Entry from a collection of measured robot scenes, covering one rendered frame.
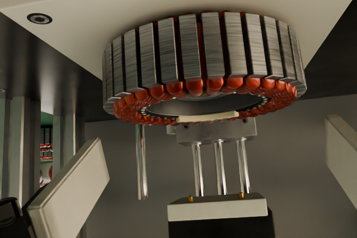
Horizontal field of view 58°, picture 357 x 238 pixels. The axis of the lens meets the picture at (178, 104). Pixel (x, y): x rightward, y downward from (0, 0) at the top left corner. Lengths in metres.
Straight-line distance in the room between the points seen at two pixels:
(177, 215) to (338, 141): 0.10
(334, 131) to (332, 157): 0.02
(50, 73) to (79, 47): 0.09
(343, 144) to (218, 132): 0.16
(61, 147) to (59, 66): 0.19
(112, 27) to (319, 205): 0.35
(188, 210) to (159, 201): 0.24
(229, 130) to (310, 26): 0.15
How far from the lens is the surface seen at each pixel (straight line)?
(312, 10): 0.17
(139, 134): 0.27
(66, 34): 0.17
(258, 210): 0.21
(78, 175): 0.17
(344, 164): 0.17
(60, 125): 0.43
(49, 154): 0.88
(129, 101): 0.15
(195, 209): 0.21
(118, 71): 0.15
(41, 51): 0.23
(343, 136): 0.17
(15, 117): 0.34
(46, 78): 0.28
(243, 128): 0.30
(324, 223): 0.45
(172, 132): 0.32
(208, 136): 0.30
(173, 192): 0.44
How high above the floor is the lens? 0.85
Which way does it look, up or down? 12 degrees down
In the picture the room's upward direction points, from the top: 176 degrees clockwise
